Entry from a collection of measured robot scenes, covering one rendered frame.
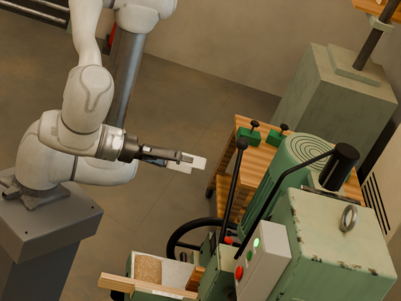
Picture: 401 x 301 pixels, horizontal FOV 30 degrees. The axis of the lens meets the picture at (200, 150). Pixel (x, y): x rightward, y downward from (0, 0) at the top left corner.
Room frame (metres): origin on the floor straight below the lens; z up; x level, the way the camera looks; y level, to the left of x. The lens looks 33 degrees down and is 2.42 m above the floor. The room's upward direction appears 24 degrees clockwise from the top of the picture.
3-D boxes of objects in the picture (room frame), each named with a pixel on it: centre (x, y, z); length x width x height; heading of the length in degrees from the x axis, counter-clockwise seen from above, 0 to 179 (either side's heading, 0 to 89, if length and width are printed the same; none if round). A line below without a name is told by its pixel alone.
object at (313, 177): (1.46, -0.30, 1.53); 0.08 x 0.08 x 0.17; 17
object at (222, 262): (1.35, -0.18, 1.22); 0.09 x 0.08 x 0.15; 17
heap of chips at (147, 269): (1.61, -0.01, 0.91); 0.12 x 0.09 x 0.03; 17
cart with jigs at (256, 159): (3.13, -0.47, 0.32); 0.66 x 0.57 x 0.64; 104
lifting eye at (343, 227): (1.32, -0.34, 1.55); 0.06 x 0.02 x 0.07; 17
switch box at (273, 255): (1.25, -0.22, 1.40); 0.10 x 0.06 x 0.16; 17
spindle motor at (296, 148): (1.60, -0.26, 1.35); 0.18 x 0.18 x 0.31
